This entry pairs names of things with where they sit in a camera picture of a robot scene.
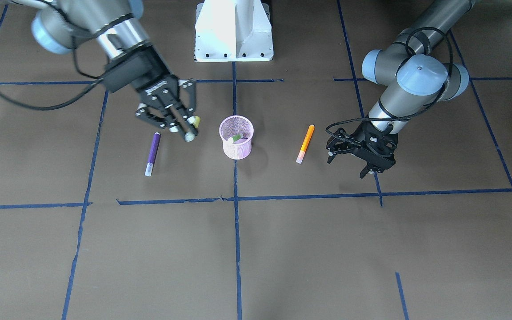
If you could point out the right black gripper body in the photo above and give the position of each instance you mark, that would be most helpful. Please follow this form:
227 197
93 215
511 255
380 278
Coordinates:
146 66

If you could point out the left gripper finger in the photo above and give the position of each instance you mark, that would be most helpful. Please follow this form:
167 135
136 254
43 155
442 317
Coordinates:
369 168
331 156

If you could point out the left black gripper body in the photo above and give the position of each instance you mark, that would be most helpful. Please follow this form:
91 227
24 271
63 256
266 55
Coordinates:
343 143

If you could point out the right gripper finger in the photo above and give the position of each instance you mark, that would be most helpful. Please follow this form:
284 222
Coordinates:
190 87
177 123

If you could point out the orange highlighter pen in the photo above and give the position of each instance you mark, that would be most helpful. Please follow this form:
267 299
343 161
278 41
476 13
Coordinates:
304 146

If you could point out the green highlighter pen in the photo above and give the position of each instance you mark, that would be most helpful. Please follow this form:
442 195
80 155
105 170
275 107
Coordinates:
235 138

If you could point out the yellow highlighter pen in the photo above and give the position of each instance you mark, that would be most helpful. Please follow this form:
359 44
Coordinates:
194 121

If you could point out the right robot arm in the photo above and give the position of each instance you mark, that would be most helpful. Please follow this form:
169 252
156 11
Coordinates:
61 26

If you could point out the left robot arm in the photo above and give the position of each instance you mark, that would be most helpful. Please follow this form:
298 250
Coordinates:
414 82

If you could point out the purple marker pen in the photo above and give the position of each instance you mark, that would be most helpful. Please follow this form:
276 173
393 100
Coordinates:
152 154

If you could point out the pink mesh pen holder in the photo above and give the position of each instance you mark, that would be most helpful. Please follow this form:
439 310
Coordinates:
236 133

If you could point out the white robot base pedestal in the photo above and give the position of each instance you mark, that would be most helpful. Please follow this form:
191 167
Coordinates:
233 30

